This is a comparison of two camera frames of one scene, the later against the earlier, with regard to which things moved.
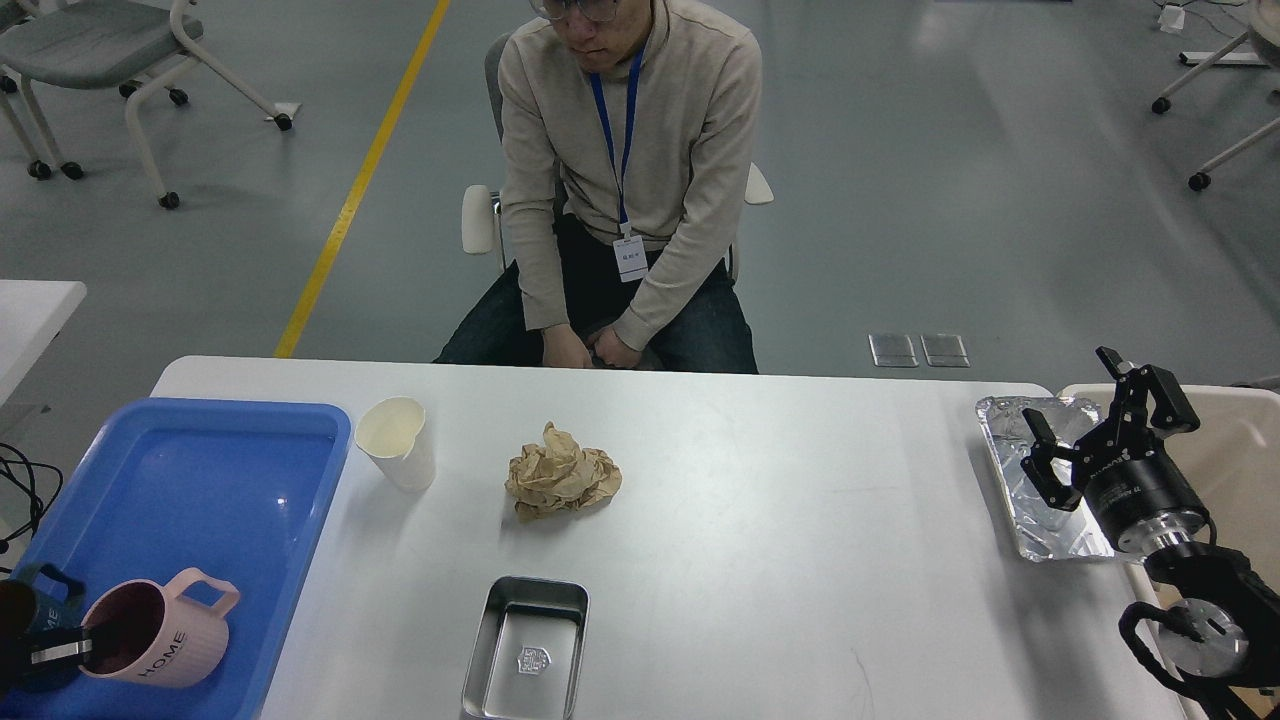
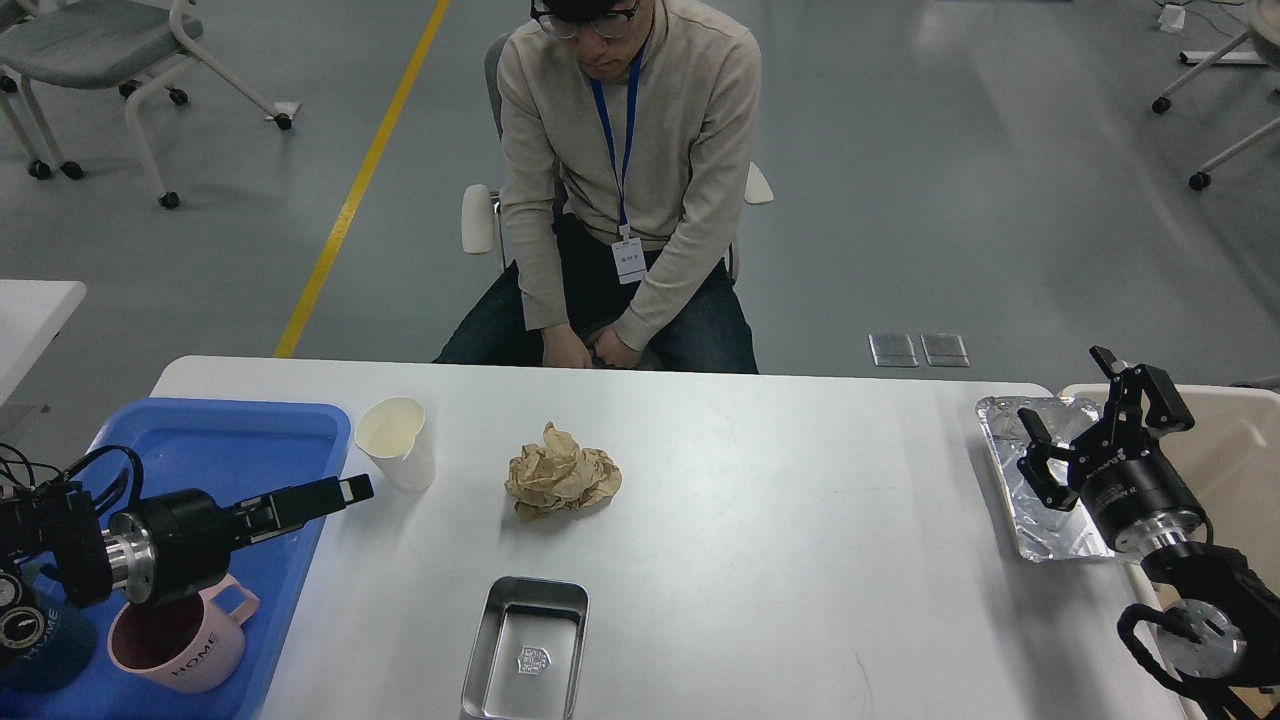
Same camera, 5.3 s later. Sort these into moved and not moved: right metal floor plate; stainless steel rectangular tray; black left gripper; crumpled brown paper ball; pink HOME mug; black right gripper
Moved: black left gripper; pink HOME mug
Not moved: right metal floor plate; stainless steel rectangular tray; black right gripper; crumpled brown paper ball
